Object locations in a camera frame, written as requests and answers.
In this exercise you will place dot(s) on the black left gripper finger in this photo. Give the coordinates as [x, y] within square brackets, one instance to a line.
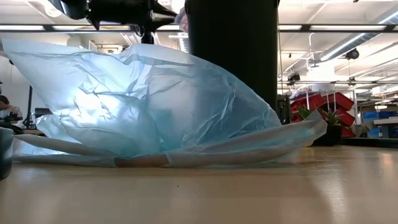
[164, 15]

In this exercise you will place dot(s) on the black trash bin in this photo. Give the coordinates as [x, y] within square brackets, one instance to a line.
[233, 46]

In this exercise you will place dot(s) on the blue trash bag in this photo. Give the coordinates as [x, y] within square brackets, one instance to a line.
[140, 109]

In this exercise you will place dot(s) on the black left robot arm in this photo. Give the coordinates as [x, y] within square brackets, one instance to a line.
[68, 7]

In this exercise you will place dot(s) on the black hanging ceiling device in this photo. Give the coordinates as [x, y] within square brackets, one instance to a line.
[353, 53]
[293, 77]

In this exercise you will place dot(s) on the person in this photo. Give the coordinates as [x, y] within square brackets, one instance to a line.
[7, 107]

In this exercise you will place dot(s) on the red storage bins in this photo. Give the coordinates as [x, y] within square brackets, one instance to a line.
[323, 102]

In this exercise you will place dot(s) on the potted succulent plant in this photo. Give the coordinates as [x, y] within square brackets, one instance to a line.
[331, 130]

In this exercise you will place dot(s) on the background storage shelf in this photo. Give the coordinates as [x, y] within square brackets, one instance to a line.
[382, 124]

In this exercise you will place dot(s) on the silver spiral duct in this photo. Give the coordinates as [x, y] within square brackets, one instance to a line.
[357, 40]

